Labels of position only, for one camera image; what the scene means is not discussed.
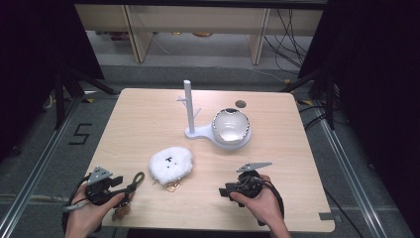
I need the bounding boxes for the green strap keychain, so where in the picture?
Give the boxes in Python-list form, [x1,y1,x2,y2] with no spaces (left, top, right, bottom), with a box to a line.
[111,171,147,222]

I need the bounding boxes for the bundle of black hanging cables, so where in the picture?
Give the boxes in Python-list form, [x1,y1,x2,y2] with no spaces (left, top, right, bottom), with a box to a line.
[262,7,315,75]

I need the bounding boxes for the light wooden shelf unit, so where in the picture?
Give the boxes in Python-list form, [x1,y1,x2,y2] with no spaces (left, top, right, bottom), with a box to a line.
[74,3,325,66]

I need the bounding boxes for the aluminium floor rail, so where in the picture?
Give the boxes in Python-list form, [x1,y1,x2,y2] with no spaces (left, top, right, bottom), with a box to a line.
[309,98,388,238]
[0,96,84,238]

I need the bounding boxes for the white pearly bowl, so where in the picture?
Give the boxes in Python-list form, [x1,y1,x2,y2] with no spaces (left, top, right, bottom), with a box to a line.
[211,107,252,144]

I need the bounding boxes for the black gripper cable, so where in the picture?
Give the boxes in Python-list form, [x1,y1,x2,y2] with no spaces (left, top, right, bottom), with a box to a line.
[60,174,92,234]
[257,179,286,228]

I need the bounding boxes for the person's right hand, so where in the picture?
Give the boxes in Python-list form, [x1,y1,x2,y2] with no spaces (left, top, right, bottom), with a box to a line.
[229,174,285,230]

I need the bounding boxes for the black metal stand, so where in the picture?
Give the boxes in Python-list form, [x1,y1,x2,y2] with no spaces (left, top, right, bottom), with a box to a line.
[52,64,121,131]
[279,64,339,131]

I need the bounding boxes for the black floor cables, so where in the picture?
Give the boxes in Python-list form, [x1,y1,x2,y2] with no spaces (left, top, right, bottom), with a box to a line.
[298,103,331,133]

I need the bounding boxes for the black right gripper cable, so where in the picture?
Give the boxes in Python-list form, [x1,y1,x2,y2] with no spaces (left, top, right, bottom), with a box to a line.
[257,179,286,228]

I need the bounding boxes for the white fluffy pouch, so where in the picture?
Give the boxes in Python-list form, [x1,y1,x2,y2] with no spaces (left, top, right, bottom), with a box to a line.
[148,146,194,193]

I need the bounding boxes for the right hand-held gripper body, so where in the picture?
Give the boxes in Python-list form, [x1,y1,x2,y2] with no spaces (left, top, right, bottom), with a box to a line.
[224,161,273,200]

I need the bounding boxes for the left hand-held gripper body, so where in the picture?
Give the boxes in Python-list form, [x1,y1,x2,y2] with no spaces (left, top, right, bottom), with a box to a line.
[84,166,125,206]

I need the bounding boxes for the white floor cable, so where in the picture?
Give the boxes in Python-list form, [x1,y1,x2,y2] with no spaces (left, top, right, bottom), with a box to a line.
[243,65,289,84]

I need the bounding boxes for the white key stand with tray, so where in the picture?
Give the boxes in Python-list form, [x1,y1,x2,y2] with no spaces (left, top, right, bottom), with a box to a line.
[175,79,253,152]

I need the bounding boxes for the person's left hand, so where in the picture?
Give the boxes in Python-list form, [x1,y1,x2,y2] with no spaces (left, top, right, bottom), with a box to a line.
[64,189,127,238]

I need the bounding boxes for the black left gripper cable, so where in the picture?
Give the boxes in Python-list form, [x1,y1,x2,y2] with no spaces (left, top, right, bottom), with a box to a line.
[60,174,92,234]

